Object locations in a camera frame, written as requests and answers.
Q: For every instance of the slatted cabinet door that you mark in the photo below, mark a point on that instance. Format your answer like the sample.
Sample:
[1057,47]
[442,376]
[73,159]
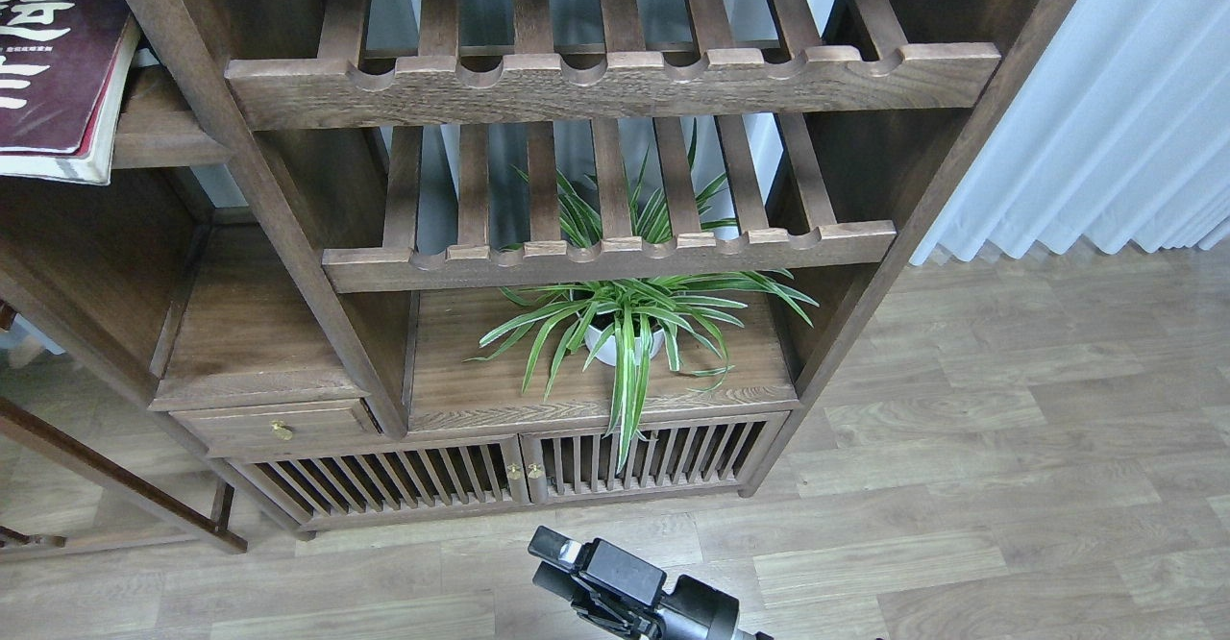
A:
[377,486]
[677,456]

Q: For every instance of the white pleated curtain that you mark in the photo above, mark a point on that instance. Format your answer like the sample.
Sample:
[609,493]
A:
[1119,137]

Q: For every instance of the green spider plant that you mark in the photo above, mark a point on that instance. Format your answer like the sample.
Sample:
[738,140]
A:
[556,316]

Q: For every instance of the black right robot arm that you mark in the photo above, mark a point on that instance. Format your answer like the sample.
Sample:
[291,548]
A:
[754,635]

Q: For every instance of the left slatted cabinet door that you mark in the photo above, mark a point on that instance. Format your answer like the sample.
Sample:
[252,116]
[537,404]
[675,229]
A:
[377,486]

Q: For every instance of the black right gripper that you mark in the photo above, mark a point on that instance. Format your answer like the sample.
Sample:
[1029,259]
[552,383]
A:
[624,595]

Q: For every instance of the right slatted cabinet door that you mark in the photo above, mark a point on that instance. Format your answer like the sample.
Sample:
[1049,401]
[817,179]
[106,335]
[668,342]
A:
[677,456]

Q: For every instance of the maroon book white characters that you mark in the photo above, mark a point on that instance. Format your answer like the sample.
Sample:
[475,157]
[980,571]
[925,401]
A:
[64,65]

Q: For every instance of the brass drawer knob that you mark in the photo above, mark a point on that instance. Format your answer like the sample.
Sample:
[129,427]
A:
[281,431]

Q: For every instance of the dark wooden bookshelf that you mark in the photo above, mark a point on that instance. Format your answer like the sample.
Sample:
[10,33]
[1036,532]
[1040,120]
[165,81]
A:
[325,199]

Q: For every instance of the wooden drawer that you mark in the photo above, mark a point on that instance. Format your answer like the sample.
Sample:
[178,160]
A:
[246,427]

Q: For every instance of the white plant pot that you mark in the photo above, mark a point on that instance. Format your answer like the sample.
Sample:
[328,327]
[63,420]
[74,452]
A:
[604,347]

